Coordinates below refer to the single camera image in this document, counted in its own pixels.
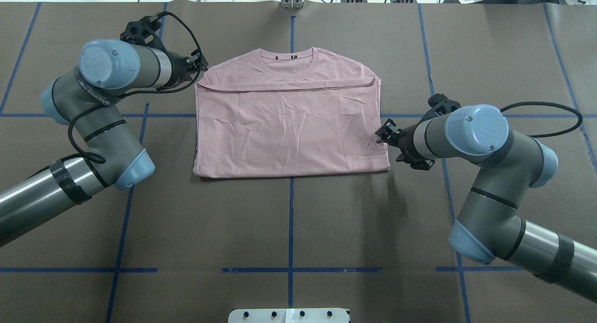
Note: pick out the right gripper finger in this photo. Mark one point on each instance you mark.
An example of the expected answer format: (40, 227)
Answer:
(387, 139)
(388, 128)

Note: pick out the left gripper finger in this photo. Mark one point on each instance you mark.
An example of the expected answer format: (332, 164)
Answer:
(194, 73)
(197, 61)

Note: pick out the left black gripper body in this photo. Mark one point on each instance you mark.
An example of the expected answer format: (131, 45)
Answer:
(177, 67)

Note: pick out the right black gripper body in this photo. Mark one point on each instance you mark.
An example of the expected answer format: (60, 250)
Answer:
(407, 140)

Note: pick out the pink Snoopy t-shirt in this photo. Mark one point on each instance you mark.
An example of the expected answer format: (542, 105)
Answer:
(309, 113)

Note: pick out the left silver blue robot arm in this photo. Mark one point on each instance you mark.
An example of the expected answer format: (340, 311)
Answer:
(105, 150)

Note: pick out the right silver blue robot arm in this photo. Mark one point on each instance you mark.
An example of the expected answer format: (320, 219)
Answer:
(487, 226)

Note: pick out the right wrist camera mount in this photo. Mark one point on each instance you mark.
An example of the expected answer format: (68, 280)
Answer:
(440, 105)

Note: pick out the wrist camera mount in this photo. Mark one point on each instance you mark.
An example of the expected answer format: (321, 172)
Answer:
(440, 105)
(143, 33)

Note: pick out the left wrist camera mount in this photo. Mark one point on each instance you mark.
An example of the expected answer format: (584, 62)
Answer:
(143, 33)

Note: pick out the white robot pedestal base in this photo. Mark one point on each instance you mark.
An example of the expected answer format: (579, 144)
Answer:
(290, 315)

